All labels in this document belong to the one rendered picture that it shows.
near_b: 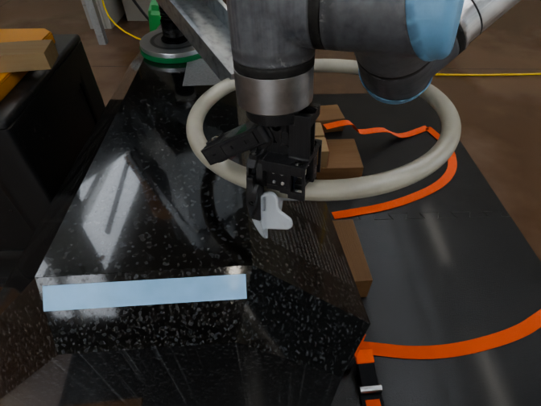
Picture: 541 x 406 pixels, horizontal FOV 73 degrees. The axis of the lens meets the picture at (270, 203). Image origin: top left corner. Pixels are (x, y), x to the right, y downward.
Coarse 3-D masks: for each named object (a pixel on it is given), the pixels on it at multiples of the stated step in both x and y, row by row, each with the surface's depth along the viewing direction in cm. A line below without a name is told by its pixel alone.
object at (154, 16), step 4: (152, 0) 221; (152, 4) 220; (156, 4) 220; (152, 8) 221; (156, 8) 220; (148, 12) 224; (152, 12) 221; (156, 12) 221; (152, 16) 221; (156, 16) 221; (160, 16) 220; (152, 20) 222; (156, 20) 222; (152, 24) 224; (156, 24) 223; (152, 28) 225; (156, 28) 224
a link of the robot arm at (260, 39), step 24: (240, 0) 33; (264, 0) 32; (288, 0) 32; (240, 24) 35; (264, 24) 34; (288, 24) 33; (240, 48) 37; (264, 48) 35; (288, 48) 35; (312, 48) 36; (240, 72) 39; (264, 72) 37; (288, 72) 37
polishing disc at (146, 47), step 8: (152, 32) 114; (160, 32) 114; (144, 40) 109; (152, 40) 109; (160, 40) 109; (144, 48) 105; (152, 48) 105; (160, 48) 105; (168, 48) 105; (176, 48) 105; (184, 48) 105; (192, 48) 105; (160, 56) 104; (168, 56) 103; (176, 56) 104; (184, 56) 104
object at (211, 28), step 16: (160, 0) 92; (176, 0) 95; (192, 0) 96; (208, 0) 94; (176, 16) 88; (192, 16) 93; (208, 16) 94; (224, 16) 91; (192, 32) 84; (208, 32) 90; (224, 32) 91; (208, 48) 81; (224, 48) 88; (208, 64) 85; (224, 64) 78
